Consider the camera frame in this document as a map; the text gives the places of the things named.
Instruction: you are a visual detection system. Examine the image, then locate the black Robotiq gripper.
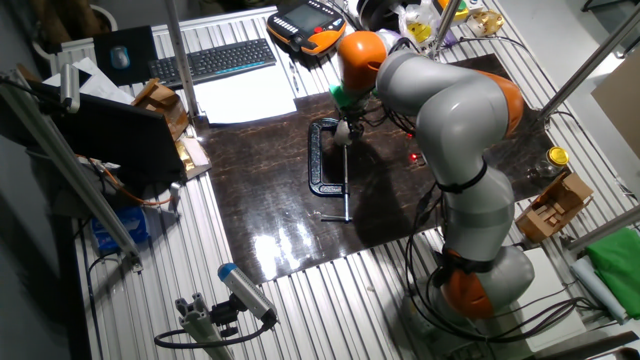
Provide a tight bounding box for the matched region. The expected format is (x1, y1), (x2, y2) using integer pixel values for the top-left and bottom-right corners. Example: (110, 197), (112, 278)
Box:
(337, 102), (371, 142)

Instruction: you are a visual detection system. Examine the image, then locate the black C-clamp with steel screw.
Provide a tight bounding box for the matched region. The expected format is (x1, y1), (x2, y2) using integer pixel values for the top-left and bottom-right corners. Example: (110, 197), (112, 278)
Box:
(306, 117), (354, 223)

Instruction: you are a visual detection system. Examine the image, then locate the glass jar with yellow lid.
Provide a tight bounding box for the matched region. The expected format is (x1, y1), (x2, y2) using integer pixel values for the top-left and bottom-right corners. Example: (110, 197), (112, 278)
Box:
(533, 146), (570, 180)

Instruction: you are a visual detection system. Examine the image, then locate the green flange adapter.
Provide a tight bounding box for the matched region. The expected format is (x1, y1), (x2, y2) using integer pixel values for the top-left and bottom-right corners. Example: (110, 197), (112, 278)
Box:
(328, 84), (380, 109)

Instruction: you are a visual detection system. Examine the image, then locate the large white paper sheet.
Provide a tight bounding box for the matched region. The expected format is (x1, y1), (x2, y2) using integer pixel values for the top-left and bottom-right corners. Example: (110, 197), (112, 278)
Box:
(192, 64), (298, 125)

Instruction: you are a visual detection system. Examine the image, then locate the dark brown marble pattern mat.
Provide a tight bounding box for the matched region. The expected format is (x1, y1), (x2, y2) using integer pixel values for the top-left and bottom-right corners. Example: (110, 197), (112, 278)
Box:
(197, 53), (559, 286)

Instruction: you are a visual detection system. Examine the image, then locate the orange black teach pendant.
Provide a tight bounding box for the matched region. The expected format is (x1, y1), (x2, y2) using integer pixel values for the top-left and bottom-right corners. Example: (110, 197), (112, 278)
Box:
(266, 0), (348, 56)

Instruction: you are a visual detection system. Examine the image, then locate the black round object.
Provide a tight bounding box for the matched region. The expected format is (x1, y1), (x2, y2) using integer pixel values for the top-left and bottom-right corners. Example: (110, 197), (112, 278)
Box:
(357, 0), (401, 30)

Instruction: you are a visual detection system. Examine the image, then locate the clear plastic bag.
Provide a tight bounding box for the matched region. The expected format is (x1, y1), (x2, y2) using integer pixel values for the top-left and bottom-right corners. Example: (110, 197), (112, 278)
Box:
(397, 2), (442, 49)

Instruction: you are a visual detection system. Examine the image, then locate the black computer keyboard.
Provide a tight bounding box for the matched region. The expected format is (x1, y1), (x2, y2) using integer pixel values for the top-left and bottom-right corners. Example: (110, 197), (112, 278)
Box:
(147, 38), (278, 90)

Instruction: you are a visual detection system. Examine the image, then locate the gold foil box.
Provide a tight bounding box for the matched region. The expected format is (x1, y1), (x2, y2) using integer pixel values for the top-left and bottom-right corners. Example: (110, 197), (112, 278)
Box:
(174, 137), (212, 181)

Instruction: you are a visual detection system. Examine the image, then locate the yellow green button box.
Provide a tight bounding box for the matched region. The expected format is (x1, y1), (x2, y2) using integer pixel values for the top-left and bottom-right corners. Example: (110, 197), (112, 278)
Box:
(438, 0), (471, 22)

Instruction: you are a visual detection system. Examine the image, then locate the shiny gold object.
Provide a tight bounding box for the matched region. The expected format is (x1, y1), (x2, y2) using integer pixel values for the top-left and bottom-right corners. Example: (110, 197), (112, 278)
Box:
(467, 9), (505, 39)

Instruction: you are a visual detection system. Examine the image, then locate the brown wooden box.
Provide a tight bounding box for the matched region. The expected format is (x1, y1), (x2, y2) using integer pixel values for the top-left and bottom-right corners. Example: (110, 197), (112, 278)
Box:
(131, 78), (190, 142)

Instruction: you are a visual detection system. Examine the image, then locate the black flat monitor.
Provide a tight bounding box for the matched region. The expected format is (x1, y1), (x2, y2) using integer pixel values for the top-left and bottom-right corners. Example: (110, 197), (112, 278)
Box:
(19, 79), (187, 187)

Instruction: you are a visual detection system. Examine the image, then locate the grey computer mouse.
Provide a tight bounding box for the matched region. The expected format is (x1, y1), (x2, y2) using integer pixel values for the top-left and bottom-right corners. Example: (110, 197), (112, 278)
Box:
(110, 45), (131, 71)

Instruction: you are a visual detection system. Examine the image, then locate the short aluminium profile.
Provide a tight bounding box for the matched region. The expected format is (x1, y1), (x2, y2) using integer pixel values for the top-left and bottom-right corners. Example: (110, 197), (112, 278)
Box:
(174, 292), (236, 360)

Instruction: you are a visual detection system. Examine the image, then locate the blue plastic packet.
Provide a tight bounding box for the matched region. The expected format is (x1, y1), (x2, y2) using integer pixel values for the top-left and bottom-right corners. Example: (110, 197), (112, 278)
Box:
(91, 206), (150, 254)

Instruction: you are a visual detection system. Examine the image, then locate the stack of white papers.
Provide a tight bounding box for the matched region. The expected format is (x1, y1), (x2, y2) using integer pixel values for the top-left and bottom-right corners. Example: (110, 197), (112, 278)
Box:
(42, 57), (136, 106)

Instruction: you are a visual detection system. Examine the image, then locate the white base board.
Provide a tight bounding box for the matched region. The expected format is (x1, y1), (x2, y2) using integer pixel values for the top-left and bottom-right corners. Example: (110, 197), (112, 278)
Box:
(499, 247), (586, 351)

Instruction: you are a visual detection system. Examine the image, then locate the black mouse pad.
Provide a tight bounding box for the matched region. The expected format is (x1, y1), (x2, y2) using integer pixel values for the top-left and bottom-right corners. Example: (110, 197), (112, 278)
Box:
(92, 25), (159, 87)

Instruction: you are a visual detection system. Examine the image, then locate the white round planter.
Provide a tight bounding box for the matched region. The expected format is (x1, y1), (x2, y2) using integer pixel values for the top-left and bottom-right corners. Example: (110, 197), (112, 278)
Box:
(32, 3), (120, 61)

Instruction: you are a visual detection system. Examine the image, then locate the brown cardboard sheet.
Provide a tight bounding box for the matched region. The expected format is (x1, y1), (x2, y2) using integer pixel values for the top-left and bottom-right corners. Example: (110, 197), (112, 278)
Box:
(591, 49), (640, 161)

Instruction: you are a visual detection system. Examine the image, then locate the silver bar webcam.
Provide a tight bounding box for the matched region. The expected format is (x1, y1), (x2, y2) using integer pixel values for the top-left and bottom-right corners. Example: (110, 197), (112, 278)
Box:
(59, 63), (81, 114)

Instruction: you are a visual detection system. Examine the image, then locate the white paper roll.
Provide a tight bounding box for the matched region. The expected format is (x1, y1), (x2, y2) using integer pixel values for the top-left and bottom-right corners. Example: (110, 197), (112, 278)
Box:
(569, 255), (629, 325)

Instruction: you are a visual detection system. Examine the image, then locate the green cloth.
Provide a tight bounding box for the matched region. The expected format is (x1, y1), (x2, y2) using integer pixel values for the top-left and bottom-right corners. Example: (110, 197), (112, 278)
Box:
(585, 227), (640, 320)

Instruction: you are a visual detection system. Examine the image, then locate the aluminium profile post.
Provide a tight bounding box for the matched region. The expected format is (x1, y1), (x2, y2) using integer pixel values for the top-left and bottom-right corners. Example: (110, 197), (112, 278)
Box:
(564, 204), (640, 254)
(538, 4), (640, 121)
(430, 0), (464, 56)
(160, 0), (200, 119)
(0, 69), (145, 274)

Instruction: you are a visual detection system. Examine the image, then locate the silver camera with blue end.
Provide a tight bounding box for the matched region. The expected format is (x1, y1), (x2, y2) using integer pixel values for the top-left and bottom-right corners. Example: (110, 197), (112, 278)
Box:
(217, 262), (279, 324)

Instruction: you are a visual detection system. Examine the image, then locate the orange cable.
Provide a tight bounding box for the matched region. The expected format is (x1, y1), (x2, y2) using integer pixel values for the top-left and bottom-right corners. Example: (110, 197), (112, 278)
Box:
(74, 153), (174, 207)

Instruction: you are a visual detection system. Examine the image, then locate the black camera cable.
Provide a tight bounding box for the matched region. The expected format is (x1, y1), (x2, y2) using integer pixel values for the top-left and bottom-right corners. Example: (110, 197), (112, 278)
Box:
(153, 312), (277, 350)

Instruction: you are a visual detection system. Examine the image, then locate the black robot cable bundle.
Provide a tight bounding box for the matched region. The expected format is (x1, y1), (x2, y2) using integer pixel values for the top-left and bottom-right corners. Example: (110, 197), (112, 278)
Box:
(402, 184), (604, 346)

